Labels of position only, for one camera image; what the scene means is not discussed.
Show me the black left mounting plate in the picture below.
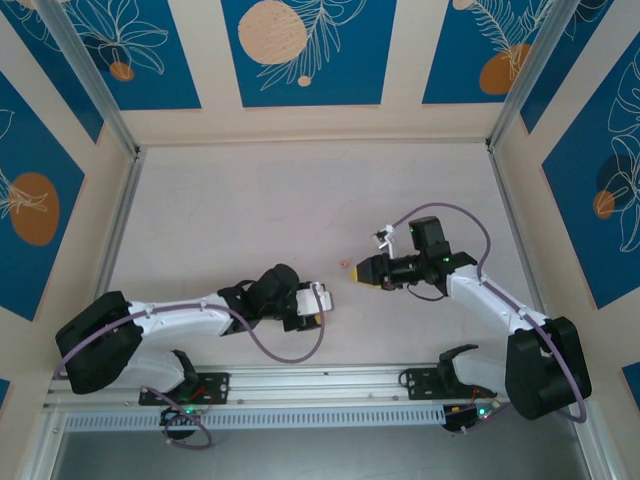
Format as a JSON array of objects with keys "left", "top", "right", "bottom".
[{"left": 138, "top": 372, "right": 231, "bottom": 407}]

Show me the black mounting plate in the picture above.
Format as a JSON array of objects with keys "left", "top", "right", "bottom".
[
  {"left": 138, "top": 372, "right": 231, "bottom": 407},
  {"left": 402, "top": 367, "right": 499, "bottom": 402}
]

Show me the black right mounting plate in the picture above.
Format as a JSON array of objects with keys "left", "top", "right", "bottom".
[{"left": 402, "top": 367, "right": 499, "bottom": 402}]

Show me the thin black cable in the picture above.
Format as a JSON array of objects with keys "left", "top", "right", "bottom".
[{"left": 403, "top": 279, "right": 447, "bottom": 302}]

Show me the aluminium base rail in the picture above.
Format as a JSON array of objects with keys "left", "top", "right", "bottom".
[{"left": 43, "top": 363, "right": 511, "bottom": 410}]

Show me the grey slotted cable duct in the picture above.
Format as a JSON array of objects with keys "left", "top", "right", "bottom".
[{"left": 63, "top": 407, "right": 447, "bottom": 434}]

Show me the aluminium side rail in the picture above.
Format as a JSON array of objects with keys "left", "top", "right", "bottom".
[
  {"left": 22, "top": 147, "right": 147, "bottom": 480},
  {"left": 487, "top": 141, "right": 616, "bottom": 480}
]

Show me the aluminium frame post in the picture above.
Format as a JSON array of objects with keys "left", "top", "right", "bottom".
[
  {"left": 35, "top": 0, "right": 144, "bottom": 160},
  {"left": 487, "top": 0, "right": 584, "bottom": 151}
]

